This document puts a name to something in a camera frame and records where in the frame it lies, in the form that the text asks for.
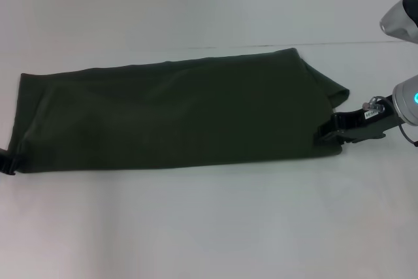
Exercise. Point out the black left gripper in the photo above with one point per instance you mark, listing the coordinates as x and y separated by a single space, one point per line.
3 158

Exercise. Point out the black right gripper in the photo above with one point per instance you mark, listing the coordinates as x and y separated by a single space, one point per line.
362 125

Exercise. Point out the dark green FREE! t-shirt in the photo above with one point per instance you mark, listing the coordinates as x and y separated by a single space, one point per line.
163 112

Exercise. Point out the white and silver right arm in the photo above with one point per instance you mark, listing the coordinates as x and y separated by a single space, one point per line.
408 102

